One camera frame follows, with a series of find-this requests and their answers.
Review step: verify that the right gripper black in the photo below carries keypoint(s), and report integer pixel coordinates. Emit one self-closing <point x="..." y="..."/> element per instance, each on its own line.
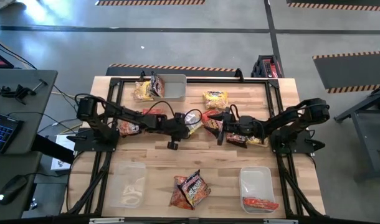
<point x="244" y="126"/>

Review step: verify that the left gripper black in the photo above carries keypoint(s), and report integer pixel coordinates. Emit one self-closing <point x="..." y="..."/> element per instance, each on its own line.
<point x="174" y="127"/>

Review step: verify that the yellow Maruchan ramen packet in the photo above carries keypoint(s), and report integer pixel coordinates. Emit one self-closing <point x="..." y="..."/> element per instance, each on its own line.
<point x="192" y="119"/>
<point x="215" y="99"/>
<point x="257" y="141"/>
<point x="142" y="91"/>

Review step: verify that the black Fire Noodle packet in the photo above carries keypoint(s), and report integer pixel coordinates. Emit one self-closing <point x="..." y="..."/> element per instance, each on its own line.
<point x="194" y="188"/>
<point x="158" y="87"/>
<point x="235" y="139"/>
<point x="127" y="128"/>

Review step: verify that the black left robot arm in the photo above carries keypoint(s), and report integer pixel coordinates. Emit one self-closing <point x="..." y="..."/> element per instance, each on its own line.
<point x="131" y="114"/>

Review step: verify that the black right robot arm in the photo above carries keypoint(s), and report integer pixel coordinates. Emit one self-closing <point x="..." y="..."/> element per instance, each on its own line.
<point x="289" y="113"/>

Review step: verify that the translucent plastic storage bin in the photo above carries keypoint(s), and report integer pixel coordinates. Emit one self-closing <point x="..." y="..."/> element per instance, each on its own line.
<point x="127" y="174"/>
<point x="176" y="87"/>
<point x="255" y="180"/>

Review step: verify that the black red equipment case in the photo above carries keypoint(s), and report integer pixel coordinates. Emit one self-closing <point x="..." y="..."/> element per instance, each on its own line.
<point x="268" y="67"/>

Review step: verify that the white printed paper sheet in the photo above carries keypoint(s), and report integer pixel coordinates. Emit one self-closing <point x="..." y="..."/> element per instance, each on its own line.
<point x="65" y="141"/>

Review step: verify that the black angled panel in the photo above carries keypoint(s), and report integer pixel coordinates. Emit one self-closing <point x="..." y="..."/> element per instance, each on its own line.
<point x="53" y="149"/>

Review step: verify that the dark grey metal table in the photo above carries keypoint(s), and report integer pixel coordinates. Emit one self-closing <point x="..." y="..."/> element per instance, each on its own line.
<point x="364" y="149"/>

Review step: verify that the dark grey side desk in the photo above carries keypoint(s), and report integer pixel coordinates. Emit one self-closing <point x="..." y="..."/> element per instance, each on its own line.
<point x="28" y="76"/>

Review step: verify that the black desk clamp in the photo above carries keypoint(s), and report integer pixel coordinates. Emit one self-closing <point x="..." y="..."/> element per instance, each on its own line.
<point x="20" y="92"/>

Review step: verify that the small metal knob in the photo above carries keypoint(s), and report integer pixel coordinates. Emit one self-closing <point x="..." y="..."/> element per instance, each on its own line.
<point x="33" y="204"/>

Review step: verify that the black backlit keyboard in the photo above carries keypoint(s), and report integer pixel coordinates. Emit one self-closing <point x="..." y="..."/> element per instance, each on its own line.
<point x="1" y="132"/>

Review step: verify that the black computer mouse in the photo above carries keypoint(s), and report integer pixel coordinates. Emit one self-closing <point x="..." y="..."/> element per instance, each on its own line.
<point x="11" y="189"/>

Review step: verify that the person's shoe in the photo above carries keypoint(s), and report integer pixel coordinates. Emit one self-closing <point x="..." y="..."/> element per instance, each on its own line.
<point x="6" y="3"/>

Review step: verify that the grey metal bracket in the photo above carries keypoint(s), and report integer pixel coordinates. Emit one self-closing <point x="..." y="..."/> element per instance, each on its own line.
<point x="106" y="220"/>
<point x="280" y="221"/>

